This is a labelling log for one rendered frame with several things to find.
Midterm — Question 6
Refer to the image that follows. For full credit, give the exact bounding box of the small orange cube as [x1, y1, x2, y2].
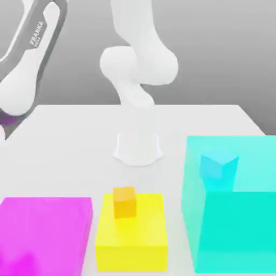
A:
[113, 187, 137, 219]

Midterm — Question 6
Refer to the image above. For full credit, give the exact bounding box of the small cyan cube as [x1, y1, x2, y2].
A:
[199, 147, 239, 193]

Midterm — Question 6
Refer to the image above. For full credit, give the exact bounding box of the large yellow box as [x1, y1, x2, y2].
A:
[95, 193, 169, 272]

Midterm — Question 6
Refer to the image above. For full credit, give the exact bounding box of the large turquoise box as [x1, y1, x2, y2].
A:
[181, 135, 276, 274]

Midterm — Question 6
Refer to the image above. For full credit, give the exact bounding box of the large magenta box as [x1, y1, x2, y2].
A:
[0, 196, 94, 276]

